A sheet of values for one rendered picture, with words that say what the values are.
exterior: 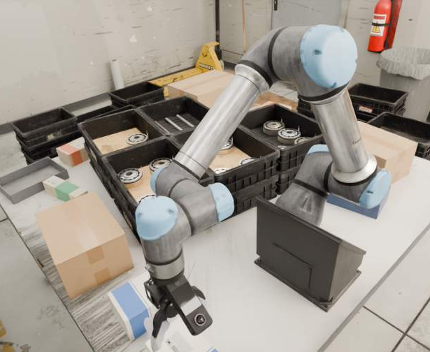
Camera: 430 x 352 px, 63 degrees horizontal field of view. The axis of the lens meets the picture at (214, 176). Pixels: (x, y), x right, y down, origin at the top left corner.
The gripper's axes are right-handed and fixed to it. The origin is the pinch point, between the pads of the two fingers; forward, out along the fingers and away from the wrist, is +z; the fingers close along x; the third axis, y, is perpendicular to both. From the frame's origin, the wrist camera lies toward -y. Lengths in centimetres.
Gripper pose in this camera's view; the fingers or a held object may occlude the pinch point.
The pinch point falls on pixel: (183, 332)
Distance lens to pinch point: 88.3
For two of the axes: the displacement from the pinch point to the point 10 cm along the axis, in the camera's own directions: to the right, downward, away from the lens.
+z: 0.6, 8.4, 5.5
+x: -7.4, 4.0, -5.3
